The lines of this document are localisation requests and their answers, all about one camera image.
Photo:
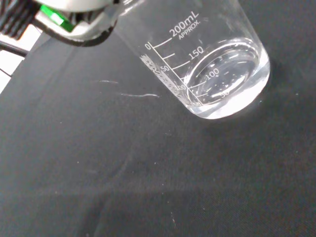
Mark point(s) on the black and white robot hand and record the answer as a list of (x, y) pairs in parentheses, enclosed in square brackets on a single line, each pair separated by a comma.
[(61, 19)]

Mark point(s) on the black bench cloth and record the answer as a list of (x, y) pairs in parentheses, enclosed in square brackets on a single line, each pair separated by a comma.
[(158, 153)]

